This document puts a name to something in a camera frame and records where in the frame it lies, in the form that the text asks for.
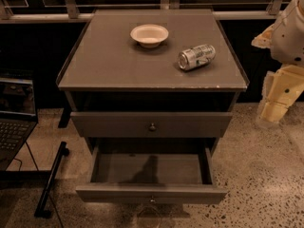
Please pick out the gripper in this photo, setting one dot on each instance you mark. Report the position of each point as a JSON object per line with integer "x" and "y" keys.
{"x": 289, "y": 39}

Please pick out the black laptop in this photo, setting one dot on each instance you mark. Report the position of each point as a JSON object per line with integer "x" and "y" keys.
{"x": 18, "y": 117}

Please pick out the drawer with knob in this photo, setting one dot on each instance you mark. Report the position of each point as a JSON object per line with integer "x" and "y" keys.
{"x": 151, "y": 178}
{"x": 151, "y": 124}

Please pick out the dark grey drawer cabinet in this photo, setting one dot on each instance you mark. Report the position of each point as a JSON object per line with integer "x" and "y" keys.
{"x": 110, "y": 72}

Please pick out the white paper bowl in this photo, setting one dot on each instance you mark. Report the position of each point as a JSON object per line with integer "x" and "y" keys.
{"x": 149, "y": 35}

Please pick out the silver soda can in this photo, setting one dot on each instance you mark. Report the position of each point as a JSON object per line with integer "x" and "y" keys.
{"x": 199, "y": 56}

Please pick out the black table leg frame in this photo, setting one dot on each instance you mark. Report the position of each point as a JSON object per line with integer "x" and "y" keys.
{"x": 40, "y": 211}

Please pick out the metal window railing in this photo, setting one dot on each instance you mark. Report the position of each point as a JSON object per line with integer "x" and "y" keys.
{"x": 57, "y": 11}

